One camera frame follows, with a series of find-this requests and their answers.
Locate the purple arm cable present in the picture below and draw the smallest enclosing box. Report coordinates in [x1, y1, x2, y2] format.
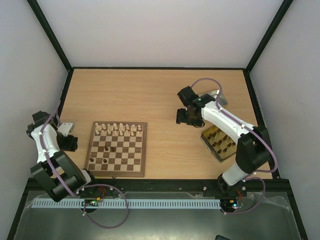
[191, 77, 279, 216]
[39, 99, 130, 229]

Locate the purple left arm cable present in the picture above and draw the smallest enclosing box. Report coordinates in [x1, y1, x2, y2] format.
[39, 99, 130, 229]

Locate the wooden chessboard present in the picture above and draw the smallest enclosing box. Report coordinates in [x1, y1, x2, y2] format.
[84, 121, 148, 178]

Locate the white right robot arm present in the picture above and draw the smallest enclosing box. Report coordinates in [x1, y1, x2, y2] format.
[176, 86, 273, 196]

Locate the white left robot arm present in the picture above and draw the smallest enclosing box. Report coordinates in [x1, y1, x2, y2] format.
[26, 111, 95, 202]

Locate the silver tin lid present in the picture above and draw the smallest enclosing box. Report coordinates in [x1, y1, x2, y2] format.
[207, 89, 228, 107]

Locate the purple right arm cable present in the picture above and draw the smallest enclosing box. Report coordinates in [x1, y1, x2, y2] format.
[191, 77, 279, 216]

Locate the gold tin tray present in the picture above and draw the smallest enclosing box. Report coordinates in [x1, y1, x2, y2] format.
[200, 125, 237, 163]

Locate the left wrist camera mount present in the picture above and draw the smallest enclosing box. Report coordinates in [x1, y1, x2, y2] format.
[57, 122, 75, 137]

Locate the white slotted cable duct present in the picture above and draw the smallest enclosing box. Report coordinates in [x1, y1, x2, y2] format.
[29, 198, 221, 210]

